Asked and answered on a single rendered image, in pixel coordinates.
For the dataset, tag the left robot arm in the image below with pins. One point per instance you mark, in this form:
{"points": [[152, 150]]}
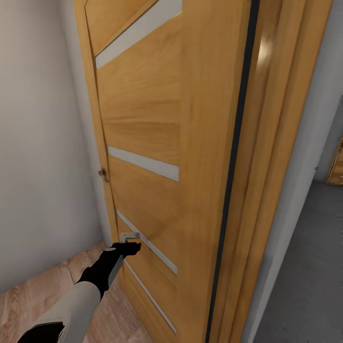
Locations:
{"points": [[69, 319]]}

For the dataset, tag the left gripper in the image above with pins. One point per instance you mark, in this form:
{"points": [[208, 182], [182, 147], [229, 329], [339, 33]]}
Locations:
{"points": [[131, 248]]}

